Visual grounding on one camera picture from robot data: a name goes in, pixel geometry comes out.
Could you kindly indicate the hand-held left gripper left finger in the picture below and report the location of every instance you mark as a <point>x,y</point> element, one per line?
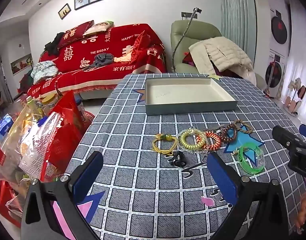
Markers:
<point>87,171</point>

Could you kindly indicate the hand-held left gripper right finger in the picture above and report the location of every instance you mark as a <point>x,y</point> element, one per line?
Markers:
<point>221,177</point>

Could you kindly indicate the green translucent bangle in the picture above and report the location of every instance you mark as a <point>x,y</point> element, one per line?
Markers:
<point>251,171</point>

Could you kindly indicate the black hair clip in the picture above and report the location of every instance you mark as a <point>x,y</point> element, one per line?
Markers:
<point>179,158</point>

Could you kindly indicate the shallow grey cardboard box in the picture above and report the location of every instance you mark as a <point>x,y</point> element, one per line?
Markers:
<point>188,92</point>

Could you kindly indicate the pink paper sticker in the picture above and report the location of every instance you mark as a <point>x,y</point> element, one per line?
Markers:
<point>207,200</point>

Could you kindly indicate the slipper rack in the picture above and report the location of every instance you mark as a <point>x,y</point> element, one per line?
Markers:
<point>294,100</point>

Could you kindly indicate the large blue star sticker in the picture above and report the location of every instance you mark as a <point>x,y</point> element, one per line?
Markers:
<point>245,138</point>

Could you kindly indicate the red patterned rug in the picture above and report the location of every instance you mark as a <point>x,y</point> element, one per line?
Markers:
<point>89,118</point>

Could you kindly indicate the blue lid jar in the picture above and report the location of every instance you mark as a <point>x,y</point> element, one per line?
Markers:
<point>79,107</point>

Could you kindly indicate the white washing machine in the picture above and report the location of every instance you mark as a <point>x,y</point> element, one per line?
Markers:
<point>274,72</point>

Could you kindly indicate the white sheer curtain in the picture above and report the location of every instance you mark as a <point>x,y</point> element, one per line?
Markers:
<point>300,67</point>

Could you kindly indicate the clear plastic bag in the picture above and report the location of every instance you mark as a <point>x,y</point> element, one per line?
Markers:
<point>25,140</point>

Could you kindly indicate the grey sofa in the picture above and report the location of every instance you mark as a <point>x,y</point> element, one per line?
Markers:
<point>97,95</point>

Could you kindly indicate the yellow lid jar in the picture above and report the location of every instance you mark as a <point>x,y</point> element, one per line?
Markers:
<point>48,98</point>

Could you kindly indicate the yellow green bottle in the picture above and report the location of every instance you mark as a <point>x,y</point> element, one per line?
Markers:
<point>31,105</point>

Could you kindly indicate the blue box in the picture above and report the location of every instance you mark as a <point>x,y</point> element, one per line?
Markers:
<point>4,127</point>

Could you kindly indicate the yellow star sticker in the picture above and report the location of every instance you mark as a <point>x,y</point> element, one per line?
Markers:
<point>214,76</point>

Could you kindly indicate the beige down jacket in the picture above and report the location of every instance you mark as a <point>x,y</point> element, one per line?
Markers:
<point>225,52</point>

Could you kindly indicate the white dryer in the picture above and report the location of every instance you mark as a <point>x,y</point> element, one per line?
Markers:
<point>279,30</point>

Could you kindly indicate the light blue garment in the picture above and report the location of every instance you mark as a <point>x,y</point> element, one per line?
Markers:
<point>44,71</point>

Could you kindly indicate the grey garment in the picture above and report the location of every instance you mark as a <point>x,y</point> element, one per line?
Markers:
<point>102,60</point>

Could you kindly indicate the red and purple clothes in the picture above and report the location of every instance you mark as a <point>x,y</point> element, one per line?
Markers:
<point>190,60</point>

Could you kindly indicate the red covered sofa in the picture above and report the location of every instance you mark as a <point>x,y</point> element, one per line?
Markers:
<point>112,47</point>

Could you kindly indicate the black clothes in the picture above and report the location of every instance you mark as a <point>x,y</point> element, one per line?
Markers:
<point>54,45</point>

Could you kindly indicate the red satin cushion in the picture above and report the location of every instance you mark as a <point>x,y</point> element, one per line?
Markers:
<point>141,45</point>

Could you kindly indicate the green curtain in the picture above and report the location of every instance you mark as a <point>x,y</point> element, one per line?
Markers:
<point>235,10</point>

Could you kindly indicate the red printed pillow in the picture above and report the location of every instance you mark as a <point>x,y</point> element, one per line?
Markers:
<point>72,33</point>

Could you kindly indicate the green armchair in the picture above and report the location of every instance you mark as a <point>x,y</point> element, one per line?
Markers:
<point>193,30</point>

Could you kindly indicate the white printed pillow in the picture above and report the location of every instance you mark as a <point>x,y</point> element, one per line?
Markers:
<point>97,27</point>

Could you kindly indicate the gooseneck phone holder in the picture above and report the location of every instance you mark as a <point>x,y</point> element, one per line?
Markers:
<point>198,10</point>

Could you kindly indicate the wide wall picture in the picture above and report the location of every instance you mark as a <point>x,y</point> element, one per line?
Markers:
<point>21,65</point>

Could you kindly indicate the wall socket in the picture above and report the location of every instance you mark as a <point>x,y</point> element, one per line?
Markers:
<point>184,15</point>

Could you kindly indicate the small dark picture frame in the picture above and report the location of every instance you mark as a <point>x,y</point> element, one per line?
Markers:
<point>64,11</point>

